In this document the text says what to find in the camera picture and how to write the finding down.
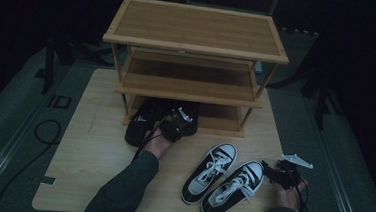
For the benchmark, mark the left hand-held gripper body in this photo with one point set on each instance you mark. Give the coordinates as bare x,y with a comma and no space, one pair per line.
174,125

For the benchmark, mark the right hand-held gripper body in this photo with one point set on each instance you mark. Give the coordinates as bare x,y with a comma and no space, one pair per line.
288,169

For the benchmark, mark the plain black shoe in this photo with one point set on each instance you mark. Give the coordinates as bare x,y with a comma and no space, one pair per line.
192,108
139,126

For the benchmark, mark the black white canvas sneaker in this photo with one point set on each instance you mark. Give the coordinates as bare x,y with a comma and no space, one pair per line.
197,187
226,202

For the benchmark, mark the wooden three-tier shoe rack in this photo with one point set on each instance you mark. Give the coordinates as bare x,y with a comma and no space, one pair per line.
194,29

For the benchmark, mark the person's right hand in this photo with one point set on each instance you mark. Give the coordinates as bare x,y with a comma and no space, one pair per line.
286,198

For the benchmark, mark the black metal stand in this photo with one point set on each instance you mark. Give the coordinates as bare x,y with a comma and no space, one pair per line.
322,95
48,66

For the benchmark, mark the grey metal floor rail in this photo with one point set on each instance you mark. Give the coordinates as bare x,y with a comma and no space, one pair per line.
5,160
341,183

